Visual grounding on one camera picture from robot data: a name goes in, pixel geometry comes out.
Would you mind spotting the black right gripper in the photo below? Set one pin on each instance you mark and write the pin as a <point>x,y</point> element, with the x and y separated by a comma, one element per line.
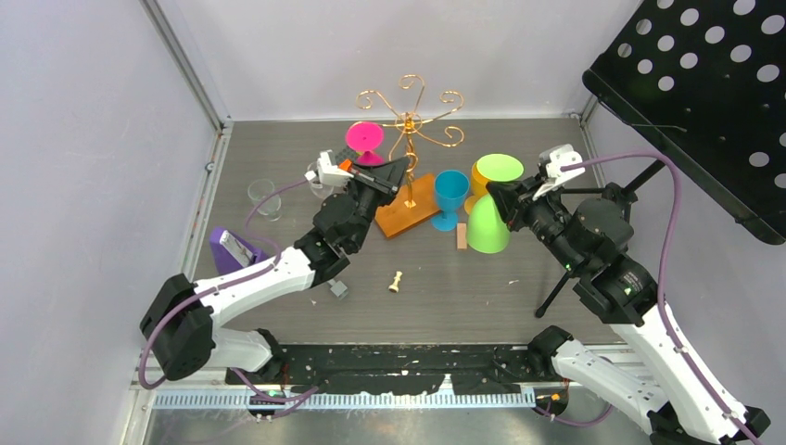
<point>513,198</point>

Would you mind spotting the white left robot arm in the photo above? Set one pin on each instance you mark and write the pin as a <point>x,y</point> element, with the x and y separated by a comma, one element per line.
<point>186,325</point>

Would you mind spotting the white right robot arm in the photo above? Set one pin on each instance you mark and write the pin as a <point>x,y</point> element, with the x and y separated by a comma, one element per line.
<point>591,243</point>

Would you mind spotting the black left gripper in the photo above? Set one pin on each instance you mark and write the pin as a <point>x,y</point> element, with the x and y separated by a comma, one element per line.
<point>384,180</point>

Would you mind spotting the grey lego plate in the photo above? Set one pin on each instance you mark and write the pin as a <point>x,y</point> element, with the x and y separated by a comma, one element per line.
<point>344,154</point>

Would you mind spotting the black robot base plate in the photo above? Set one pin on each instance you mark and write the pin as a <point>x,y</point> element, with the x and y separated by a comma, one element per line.
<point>482,369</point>

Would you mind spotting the blue plastic wine glass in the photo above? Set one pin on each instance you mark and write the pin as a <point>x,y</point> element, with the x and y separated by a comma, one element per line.
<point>451,189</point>

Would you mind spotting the pink plastic wine glass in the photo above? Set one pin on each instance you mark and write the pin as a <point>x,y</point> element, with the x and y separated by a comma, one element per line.
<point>364,137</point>

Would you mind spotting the gold rack with wooden base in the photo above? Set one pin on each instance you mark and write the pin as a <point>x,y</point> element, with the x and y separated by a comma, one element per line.
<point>415,202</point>

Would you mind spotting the small wooden block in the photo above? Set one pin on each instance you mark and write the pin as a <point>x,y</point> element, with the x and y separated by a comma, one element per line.
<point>461,239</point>

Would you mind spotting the clear stemmed wine glass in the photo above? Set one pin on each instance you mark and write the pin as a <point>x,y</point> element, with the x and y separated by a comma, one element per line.
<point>320,190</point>

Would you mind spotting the black music stand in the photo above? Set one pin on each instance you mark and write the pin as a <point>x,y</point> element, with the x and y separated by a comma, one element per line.
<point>704,83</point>

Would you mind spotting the clear glass tumbler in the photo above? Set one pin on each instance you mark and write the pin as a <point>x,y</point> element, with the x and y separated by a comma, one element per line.
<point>267,203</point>

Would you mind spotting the grey metal T-shaped part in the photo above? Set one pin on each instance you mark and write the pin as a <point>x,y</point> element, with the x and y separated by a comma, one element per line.
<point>338,288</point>

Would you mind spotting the green plastic wine glass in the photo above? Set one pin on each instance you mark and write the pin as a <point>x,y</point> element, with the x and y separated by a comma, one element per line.
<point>485,230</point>

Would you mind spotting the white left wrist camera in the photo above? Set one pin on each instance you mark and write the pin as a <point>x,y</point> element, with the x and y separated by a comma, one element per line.
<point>327,172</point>

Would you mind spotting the yellow plastic wine glass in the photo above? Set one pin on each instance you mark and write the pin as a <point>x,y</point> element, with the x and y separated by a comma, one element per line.
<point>488,168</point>

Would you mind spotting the white chess piece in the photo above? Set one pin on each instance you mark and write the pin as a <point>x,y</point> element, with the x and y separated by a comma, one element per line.
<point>395,285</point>

